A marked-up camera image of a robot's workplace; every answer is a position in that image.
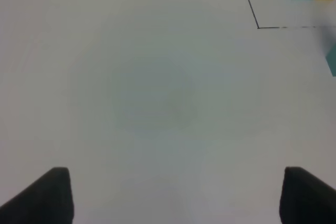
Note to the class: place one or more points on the teal block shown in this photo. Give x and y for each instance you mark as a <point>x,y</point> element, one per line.
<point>331,60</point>

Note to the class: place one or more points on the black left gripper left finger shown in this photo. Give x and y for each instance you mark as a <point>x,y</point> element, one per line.
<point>47,200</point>

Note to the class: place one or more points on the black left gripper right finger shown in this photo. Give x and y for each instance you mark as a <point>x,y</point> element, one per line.
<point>305,198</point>

